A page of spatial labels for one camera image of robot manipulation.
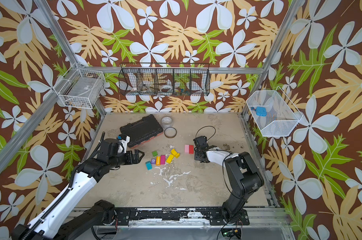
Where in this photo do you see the white tape roll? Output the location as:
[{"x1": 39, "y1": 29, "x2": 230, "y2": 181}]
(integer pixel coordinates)
[{"x1": 159, "y1": 85, "x2": 173, "y2": 93}]

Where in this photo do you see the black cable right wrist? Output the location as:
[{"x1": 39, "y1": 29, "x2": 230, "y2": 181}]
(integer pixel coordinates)
[{"x1": 195, "y1": 125, "x2": 217, "y2": 142}]

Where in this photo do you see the white wire basket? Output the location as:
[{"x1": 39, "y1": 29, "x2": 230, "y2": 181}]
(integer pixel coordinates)
[
  {"x1": 54, "y1": 65, "x2": 105, "y2": 109},
  {"x1": 247, "y1": 87, "x2": 304, "y2": 138}
]

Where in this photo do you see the blue object in basket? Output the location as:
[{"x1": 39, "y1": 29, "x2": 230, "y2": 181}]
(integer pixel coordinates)
[{"x1": 251, "y1": 107, "x2": 267, "y2": 117}]

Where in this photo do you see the yellow arch block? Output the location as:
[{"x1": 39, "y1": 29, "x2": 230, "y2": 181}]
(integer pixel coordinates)
[{"x1": 170, "y1": 149, "x2": 180, "y2": 159}]

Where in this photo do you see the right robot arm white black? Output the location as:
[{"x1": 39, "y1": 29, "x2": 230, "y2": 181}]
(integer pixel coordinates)
[{"x1": 194, "y1": 136, "x2": 265, "y2": 223}]

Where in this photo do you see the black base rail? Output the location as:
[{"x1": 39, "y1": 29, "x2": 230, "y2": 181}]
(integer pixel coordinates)
[{"x1": 114, "y1": 207, "x2": 250, "y2": 227}]

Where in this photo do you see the black plastic tool case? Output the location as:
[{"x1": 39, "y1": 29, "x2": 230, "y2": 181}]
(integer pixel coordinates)
[{"x1": 120, "y1": 115, "x2": 163, "y2": 148}]

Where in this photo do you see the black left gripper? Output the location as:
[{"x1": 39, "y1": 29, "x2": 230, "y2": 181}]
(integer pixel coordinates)
[{"x1": 109, "y1": 148, "x2": 146, "y2": 170}]

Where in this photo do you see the magenta wood block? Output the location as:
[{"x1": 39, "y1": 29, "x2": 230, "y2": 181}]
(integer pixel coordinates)
[{"x1": 160, "y1": 155, "x2": 166, "y2": 165}]

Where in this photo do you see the white wire basket right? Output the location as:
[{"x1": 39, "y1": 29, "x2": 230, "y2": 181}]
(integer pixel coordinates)
[{"x1": 247, "y1": 87, "x2": 304, "y2": 138}]

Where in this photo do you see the teal wood block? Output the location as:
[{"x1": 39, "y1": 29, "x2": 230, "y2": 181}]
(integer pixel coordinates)
[{"x1": 145, "y1": 161, "x2": 152, "y2": 170}]

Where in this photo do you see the black wire basket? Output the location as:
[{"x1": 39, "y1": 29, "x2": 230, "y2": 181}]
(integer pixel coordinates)
[{"x1": 117, "y1": 63, "x2": 211, "y2": 97}]

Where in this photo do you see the orange wood block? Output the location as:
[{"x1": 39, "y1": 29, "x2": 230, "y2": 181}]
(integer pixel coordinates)
[{"x1": 155, "y1": 156, "x2": 161, "y2": 166}]

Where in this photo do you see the white wire basket left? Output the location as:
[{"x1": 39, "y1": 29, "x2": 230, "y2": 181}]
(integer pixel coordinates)
[{"x1": 54, "y1": 65, "x2": 105, "y2": 109}]

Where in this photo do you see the red wood block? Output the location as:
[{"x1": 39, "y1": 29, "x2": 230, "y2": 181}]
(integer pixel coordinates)
[{"x1": 189, "y1": 145, "x2": 194, "y2": 155}]

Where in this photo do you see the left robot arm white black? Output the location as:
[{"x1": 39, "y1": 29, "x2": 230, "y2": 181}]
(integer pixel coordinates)
[{"x1": 11, "y1": 135, "x2": 145, "y2": 240}]

